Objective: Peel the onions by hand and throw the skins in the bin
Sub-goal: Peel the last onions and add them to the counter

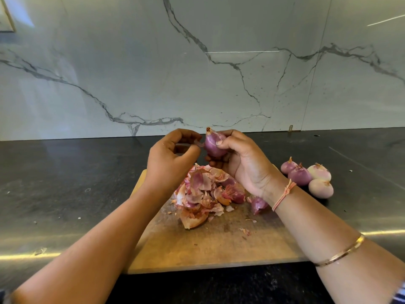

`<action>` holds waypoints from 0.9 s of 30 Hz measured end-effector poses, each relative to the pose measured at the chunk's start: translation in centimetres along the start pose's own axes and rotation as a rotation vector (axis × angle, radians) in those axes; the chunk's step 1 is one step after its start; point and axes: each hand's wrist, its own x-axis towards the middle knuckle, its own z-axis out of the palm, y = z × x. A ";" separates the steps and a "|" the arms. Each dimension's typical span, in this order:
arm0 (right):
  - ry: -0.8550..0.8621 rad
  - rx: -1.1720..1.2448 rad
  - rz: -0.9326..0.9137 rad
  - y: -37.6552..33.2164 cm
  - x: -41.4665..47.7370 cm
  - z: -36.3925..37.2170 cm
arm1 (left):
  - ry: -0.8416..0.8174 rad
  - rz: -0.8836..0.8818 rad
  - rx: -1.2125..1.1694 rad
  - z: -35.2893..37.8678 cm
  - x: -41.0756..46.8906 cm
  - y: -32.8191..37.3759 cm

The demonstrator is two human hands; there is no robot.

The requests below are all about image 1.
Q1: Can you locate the person's left hand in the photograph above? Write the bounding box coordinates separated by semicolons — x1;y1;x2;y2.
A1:
142;128;203;197

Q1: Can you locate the person's right hand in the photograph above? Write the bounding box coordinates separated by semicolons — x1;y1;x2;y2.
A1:
208;130;289;200

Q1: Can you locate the small red onion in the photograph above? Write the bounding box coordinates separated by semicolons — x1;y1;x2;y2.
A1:
280;156;298;175

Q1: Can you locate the red onion with pale patch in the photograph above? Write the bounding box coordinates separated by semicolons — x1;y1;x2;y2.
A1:
204;127;230;160

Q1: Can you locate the pile of onion peels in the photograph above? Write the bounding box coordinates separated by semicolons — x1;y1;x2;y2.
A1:
172;163;270;230

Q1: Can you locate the brownish red onion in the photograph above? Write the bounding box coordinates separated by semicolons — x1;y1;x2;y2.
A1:
308;163;332;182

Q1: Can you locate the person's left forearm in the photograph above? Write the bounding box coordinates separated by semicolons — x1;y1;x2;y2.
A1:
9;185;165;304

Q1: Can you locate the person's right forearm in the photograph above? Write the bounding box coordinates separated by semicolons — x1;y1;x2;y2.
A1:
272;183;405;304

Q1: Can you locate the wooden cutting board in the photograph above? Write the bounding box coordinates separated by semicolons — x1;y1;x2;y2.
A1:
125;164;310;275

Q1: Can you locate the gold bangle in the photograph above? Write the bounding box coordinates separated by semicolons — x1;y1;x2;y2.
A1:
314;233;367;268

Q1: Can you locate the orange thread bracelet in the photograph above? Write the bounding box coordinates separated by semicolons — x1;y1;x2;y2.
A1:
272;179;297;213

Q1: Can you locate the white wall switch plate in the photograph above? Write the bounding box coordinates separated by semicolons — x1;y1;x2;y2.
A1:
0;0;16;33

